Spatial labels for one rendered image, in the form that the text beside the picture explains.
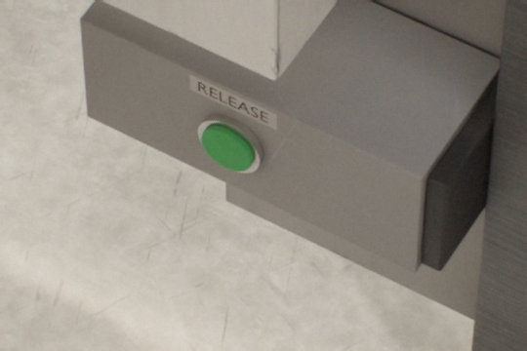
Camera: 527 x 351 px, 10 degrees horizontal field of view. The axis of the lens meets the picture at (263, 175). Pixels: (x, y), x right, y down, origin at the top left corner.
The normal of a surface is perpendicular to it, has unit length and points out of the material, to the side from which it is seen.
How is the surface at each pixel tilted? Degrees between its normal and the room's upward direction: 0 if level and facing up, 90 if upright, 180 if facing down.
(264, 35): 90
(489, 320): 90
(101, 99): 90
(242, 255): 0
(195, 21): 90
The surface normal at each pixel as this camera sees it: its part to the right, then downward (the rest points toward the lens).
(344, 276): 0.00, -0.60
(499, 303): -0.51, 0.69
